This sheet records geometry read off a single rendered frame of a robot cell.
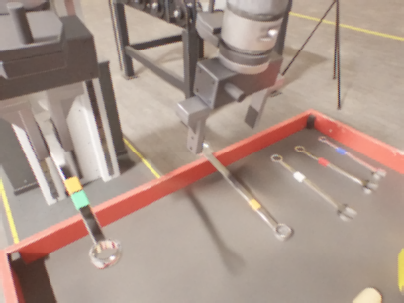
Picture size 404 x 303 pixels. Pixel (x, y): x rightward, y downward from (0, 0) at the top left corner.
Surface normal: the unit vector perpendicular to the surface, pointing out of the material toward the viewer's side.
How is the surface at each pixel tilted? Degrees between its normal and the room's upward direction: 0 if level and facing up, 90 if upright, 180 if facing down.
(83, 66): 102
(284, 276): 0
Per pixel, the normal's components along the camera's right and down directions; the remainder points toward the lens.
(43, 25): 0.11, -0.68
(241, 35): -0.38, 0.64
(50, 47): 0.56, 0.65
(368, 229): 0.00, -0.80
